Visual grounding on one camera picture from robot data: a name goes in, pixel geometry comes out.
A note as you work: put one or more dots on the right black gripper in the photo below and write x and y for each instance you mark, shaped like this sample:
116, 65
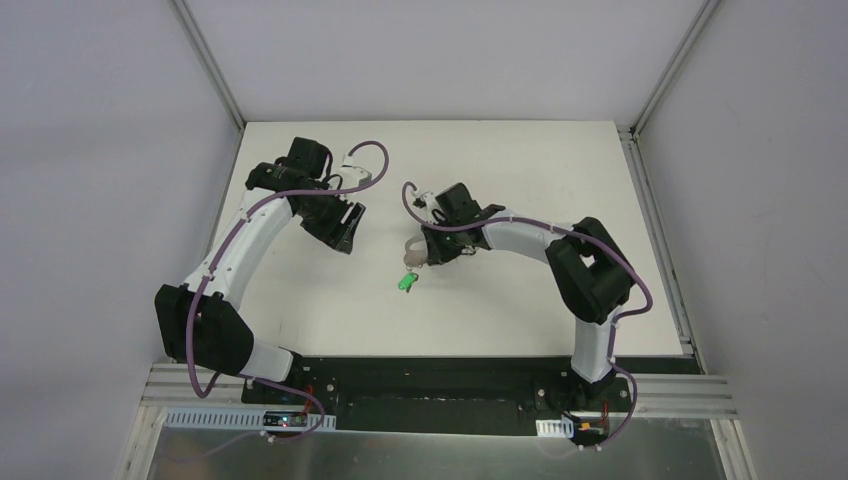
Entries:
444, 244

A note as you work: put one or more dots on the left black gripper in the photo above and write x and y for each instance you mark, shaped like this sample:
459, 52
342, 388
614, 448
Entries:
342, 225

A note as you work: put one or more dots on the keyring with keys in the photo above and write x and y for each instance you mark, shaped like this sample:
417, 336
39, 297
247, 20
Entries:
419, 253

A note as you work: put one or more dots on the green tagged key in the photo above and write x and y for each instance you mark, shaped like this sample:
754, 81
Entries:
408, 281

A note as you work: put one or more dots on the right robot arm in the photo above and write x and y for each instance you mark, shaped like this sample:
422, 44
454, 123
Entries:
592, 276

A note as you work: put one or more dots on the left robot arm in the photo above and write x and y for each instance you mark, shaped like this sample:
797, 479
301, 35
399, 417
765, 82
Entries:
199, 319

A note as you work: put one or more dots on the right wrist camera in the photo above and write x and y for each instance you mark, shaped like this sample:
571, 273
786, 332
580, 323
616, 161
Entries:
424, 200

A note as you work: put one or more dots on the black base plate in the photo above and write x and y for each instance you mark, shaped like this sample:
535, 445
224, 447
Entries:
488, 396

